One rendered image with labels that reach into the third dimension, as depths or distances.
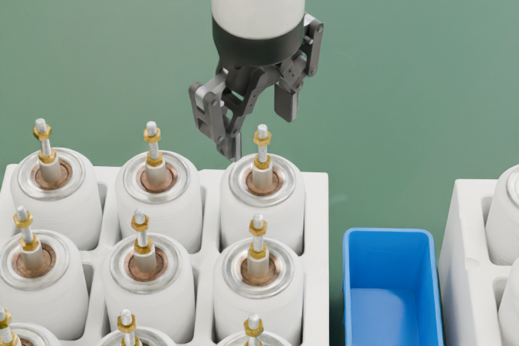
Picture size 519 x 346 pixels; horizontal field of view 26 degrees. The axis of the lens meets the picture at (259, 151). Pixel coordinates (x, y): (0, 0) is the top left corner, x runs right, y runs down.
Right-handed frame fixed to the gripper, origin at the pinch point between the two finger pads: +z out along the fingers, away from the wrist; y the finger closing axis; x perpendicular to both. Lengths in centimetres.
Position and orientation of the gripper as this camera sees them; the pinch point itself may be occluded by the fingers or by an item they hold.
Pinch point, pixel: (258, 126)
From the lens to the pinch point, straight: 101.1
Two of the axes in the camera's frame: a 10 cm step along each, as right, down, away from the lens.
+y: 7.1, -5.3, 4.6
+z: 0.0, 6.6, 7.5
